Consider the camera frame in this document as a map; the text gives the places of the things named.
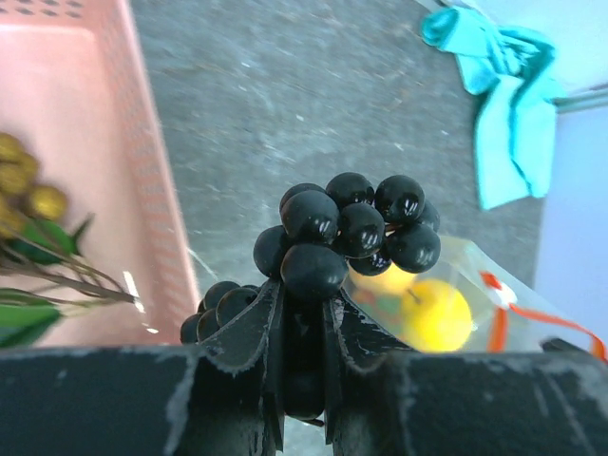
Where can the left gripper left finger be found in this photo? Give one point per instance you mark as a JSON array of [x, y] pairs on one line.
[[252, 328]]

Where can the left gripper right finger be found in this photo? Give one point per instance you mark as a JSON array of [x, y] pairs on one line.
[[356, 349]]

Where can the yellow toy fruit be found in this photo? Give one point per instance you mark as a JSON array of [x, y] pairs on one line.
[[435, 317]]

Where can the dark toy grape bunch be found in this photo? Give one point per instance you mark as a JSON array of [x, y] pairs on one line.
[[325, 234]]

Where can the clear zip top bag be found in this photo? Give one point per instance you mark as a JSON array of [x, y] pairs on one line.
[[507, 315]]

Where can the brown longan bunch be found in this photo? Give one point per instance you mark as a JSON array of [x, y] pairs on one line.
[[51, 294]]

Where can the pink perforated basket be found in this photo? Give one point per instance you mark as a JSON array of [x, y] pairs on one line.
[[75, 92]]

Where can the teal cloth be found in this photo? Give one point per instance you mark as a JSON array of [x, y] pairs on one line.
[[515, 129]]

